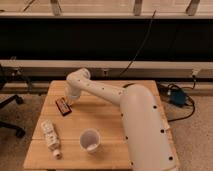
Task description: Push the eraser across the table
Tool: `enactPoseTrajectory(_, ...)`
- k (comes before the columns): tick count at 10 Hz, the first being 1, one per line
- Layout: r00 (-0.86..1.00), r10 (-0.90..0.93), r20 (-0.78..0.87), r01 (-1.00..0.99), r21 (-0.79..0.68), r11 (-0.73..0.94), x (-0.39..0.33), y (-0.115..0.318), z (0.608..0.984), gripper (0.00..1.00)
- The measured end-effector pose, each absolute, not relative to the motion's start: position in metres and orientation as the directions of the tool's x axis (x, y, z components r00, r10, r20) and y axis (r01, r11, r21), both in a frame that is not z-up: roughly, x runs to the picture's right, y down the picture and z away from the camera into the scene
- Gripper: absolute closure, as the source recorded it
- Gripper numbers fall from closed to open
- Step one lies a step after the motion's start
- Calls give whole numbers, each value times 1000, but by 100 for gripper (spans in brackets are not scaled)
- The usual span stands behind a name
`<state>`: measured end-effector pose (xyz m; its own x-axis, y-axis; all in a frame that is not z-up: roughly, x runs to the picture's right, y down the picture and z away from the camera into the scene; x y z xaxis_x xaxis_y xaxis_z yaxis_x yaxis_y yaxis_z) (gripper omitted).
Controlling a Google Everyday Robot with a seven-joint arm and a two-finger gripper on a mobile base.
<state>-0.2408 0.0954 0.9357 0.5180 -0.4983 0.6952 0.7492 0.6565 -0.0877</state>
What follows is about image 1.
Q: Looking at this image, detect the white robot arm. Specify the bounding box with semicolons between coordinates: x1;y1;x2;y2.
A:
66;68;177;171

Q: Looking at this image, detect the white plastic cup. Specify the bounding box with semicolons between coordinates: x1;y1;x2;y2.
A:
79;128;101;154

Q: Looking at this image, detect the clear plastic bottle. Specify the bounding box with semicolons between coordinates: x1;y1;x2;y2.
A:
41;120;62;159

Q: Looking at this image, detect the black office chair base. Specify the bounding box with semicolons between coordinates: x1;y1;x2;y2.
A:
0;94;27;139

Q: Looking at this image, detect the blue power box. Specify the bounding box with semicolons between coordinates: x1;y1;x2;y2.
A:
169;90;186;107

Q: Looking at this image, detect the black floor cable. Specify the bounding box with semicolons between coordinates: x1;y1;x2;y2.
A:
157;75;198;123

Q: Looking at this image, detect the black hanging cable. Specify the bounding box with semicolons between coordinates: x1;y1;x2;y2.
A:
118;9;157;77

